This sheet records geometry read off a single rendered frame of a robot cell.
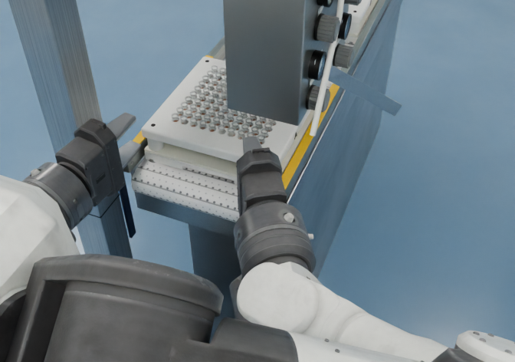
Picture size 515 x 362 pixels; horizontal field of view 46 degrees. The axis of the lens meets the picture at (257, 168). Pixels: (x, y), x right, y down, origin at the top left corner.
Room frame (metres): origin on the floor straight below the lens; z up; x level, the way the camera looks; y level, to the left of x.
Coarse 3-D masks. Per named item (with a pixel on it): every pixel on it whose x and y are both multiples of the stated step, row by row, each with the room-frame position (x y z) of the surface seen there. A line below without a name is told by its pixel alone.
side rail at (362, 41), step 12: (384, 0) 1.32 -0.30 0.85; (372, 12) 1.26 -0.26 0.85; (372, 24) 1.21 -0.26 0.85; (360, 36) 1.15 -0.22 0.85; (360, 48) 1.11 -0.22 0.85; (348, 72) 1.02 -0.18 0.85; (336, 96) 0.95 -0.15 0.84; (324, 120) 0.88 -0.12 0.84; (312, 144) 0.81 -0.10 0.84; (300, 168) 0.75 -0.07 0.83; (288, 192) 0.70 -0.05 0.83
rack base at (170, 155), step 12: (300, 132) 0.84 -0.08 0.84; (168, 144) 0.81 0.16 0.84; (156, 156) 0.78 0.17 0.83; (168, 156) 0.78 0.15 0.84; (180, 156) 0.77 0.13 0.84; (192, 156) 0.77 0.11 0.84; (204, 156) 0.77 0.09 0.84; (288, 156) 0.77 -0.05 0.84; (180, 168) 0.77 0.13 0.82; (192, 168) 0.76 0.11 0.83; (204, 168) 0.75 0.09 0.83; (216, 168) 0.74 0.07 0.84; (228, 168) 0.74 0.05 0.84
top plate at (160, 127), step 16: (208, 64) 0.99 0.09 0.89; (224, 64) 0.99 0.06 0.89; (192, 80) 0.94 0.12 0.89; (176, 96) 0.89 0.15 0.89; (160, 112) 0.84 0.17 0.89; (144, 128) 0.79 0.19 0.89; (160, 128) 0.79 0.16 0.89; (176, 128) 0.79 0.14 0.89; (192, 128) 0.79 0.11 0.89; (208, 128) 0.79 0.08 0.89; (240, 128) 0.79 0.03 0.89; (272, 128) 0.79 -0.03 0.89; (288, 128) 0.79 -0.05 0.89; (176, 144) 0.77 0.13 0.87; (192, 144) 0.76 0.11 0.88; (208, 144) 0.75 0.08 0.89; (224, 144) 0.75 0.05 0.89; (240, 144) 0.75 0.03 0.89; (272, 144) 0.75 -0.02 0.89; (288, 144) 0.76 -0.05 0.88
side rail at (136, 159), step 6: (222, 42) 1.13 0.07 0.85; (216, 48) 1.10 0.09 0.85; (222, 48) 1.11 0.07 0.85; (210, 54) 1.08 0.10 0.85; (216, 54) 1.08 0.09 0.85; (222, 54) 1.11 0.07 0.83; (144, 144) 0.81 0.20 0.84; (144, 150) 0.80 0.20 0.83; (138, 156) 0.78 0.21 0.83; (132, 162) 0.77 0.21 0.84; (138, 162) 0.78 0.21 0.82; (126, 168) 0.76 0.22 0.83; (132, 168) 0.76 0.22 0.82
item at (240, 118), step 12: (216, 84) 0.92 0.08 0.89; (204, 96) 0.87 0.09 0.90; (216, 96) 0.88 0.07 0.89; (192, 108) 0.84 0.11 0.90; (204, 108) 0.84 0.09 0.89; (216, 108) 0.84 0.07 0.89; (216, 120) 0.80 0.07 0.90; (228, 120) 0.80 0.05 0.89; (240, 120) 0.80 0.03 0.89; (252, 120) 0.80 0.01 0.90; (264, 120) 0.81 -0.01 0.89
